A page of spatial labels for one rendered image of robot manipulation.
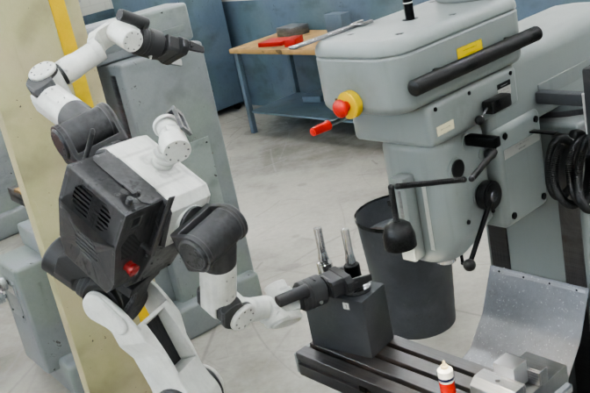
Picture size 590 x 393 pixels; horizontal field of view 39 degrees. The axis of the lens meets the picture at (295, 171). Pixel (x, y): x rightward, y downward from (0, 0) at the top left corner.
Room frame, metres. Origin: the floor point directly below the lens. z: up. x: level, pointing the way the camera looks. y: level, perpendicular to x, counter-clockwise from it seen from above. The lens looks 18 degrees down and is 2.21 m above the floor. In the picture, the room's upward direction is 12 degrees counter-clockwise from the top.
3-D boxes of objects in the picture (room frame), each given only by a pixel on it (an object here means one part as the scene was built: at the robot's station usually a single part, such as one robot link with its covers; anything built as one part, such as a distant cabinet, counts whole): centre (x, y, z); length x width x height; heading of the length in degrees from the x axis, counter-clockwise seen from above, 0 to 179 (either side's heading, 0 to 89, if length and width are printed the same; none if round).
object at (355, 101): (1.73, -0.14, 1.76); 0.06 x 0.02 x 0.06; 39
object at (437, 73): (1.78, -0.44, 1.79); 0.45 x 0.04 x 0.04; 129
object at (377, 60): (1.89, -0.34, 1.81); 0.47 x 0.26 x 0.16; 129
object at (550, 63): (2.19, -0.72, 1.66); 0.80 x 0.23 x 0.20; 129
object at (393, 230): (1.67, -0.19, 1.47); 0.07 x 0.07 x 0.06
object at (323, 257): (2.26, -0.03, 1.22); 0.03 x 0.03 x 0.11
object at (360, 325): (2.23, -0.07, 1.00); 0.22 x 0.12 x 0.20; 48
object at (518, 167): (2.00, -0.48, 1.47); 0.24 x 0.19 x 0.26; 39
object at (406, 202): (1.81, -0.24, 1.45); 0.04 x 0.04 x 0.21; 39
